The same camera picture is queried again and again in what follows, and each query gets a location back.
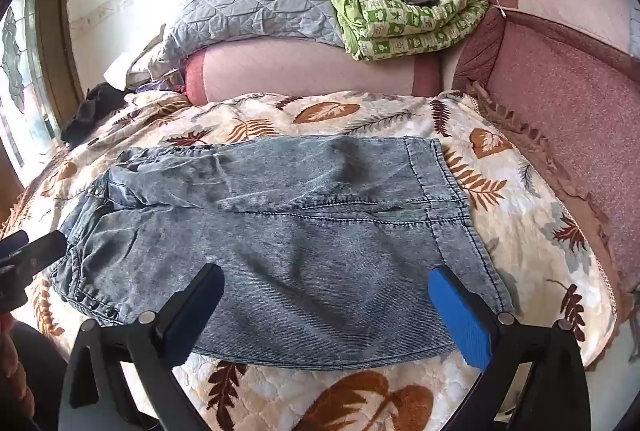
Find person's left hand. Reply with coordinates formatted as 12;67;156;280
0;312;15;349

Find white pillow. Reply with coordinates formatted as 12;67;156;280
102;46;166;89

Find purple printed cloth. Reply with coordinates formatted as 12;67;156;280
135;71;187;96

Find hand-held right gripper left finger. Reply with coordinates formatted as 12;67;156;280
59;262;226;431

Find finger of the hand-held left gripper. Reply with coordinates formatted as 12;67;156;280
0;230;29;262
0;232;67;274

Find grey quilted blanket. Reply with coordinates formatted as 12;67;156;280
160;0;351;62

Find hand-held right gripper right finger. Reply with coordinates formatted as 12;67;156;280
428;265;592;431

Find grey-blue denim pants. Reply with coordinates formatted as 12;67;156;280
52;136;516;371

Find cream leaf-print blanket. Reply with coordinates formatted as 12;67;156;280
10;91;621;431

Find dark crumpled cloth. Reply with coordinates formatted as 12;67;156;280
61;82;136;144

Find stained glass door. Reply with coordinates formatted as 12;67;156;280
0;0;56;172

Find mauve ruffled sofa cover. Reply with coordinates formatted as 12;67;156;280
450;8;640;327

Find pink sofa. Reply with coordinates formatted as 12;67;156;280
182;0;640;292

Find brown wooden door frame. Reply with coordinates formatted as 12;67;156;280
37;0;83;112

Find green patterned quilt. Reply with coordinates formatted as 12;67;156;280
312;0;491;62

